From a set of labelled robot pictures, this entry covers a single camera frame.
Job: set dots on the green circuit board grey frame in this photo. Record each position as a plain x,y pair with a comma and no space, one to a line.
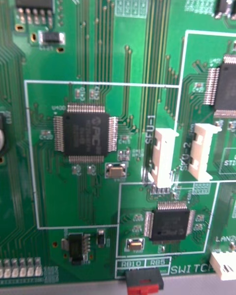
73,54

